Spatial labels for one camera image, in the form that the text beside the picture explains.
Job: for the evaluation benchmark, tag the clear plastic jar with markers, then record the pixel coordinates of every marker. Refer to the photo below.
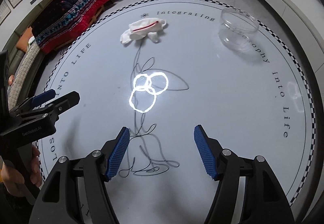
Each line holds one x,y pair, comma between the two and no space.
238,36

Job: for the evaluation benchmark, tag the white quilted sofa cover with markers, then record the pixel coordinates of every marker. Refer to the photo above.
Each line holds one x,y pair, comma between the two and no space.
22,74

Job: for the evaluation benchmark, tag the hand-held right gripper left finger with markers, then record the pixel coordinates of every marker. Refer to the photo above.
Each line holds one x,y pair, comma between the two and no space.
119,153

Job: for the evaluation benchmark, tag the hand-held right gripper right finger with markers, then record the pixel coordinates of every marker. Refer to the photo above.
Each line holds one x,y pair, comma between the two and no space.
203,155

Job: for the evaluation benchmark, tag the white cloth red stripe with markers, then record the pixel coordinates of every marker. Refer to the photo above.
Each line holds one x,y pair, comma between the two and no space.
141,28

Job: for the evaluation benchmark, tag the orange cushion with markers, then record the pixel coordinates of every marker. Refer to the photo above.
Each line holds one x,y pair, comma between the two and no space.
25,40

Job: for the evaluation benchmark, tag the person's left hand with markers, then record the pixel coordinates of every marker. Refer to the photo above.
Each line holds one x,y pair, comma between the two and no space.
35,171

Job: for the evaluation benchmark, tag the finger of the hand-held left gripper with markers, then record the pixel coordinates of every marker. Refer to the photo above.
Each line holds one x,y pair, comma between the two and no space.
65,101
44,95

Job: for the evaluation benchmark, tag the dark red patterned blanket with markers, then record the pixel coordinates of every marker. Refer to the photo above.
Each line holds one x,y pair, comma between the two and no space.
70,14

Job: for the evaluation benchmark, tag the grey-green sofa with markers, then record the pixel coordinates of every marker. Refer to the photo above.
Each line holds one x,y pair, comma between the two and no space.
22,24

